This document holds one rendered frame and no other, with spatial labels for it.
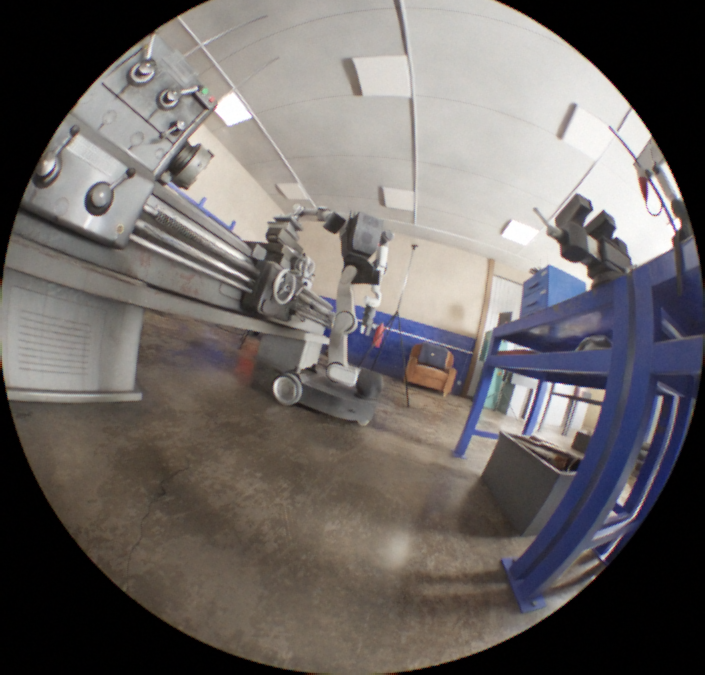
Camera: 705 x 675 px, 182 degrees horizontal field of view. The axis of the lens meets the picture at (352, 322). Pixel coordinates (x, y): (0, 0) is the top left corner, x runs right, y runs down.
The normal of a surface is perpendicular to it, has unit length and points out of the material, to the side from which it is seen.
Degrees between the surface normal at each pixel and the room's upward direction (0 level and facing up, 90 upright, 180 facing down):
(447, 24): 180
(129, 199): 90
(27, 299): 90
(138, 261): 90
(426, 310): 90
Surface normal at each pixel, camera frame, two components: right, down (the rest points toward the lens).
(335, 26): -0.30, 0.95
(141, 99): 0.93, 0.27
